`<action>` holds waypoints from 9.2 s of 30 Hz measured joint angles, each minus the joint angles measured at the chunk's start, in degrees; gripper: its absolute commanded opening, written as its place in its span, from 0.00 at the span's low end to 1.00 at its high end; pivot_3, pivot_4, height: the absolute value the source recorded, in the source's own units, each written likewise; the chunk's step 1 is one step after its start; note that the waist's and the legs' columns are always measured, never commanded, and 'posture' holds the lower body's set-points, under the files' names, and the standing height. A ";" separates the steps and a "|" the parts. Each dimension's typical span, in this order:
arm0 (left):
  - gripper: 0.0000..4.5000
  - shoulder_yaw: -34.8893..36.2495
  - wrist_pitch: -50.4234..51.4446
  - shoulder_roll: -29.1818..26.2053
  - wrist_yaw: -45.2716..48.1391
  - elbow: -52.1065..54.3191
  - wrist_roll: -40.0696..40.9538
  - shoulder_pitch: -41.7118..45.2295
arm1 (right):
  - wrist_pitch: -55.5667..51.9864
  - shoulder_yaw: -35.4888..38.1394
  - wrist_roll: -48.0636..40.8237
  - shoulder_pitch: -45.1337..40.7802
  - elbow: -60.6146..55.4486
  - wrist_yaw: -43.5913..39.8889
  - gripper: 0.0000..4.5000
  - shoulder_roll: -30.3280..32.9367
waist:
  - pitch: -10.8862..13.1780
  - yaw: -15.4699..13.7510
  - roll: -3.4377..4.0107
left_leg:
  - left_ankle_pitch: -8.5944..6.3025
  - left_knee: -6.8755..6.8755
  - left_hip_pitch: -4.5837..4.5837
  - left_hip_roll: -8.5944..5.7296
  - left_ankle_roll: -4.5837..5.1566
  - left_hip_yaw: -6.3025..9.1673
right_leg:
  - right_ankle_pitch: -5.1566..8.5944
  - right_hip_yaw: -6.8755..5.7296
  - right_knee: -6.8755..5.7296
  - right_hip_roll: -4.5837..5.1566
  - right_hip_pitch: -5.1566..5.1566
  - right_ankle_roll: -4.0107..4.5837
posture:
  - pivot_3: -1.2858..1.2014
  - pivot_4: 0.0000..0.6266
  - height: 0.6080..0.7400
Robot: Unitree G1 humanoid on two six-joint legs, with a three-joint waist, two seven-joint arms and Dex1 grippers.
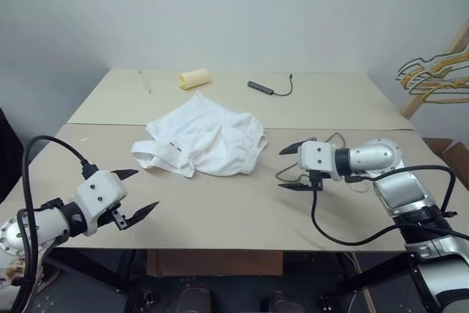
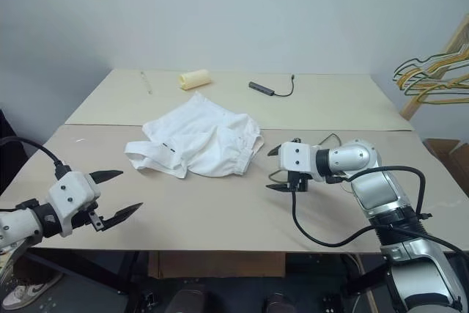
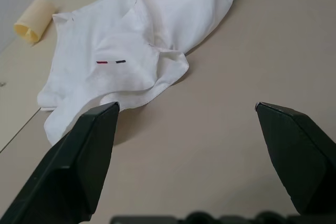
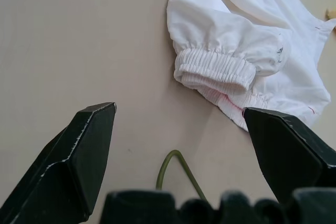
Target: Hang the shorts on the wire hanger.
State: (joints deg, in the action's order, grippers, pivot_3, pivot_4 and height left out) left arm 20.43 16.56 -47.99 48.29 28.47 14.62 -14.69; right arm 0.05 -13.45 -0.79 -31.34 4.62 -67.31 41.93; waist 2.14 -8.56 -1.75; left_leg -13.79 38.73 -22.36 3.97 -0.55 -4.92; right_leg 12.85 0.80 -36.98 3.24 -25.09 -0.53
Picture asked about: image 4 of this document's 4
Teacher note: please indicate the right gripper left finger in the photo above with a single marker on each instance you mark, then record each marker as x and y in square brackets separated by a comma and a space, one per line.
[60, 171]

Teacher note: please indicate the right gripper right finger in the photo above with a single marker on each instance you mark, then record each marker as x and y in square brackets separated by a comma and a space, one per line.
[286, 150]

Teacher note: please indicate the white shirt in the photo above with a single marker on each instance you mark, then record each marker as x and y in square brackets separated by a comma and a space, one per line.
[236, 37]

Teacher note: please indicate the pale yellow rolled cloth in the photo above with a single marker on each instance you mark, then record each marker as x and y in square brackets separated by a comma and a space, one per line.
[330, 13]

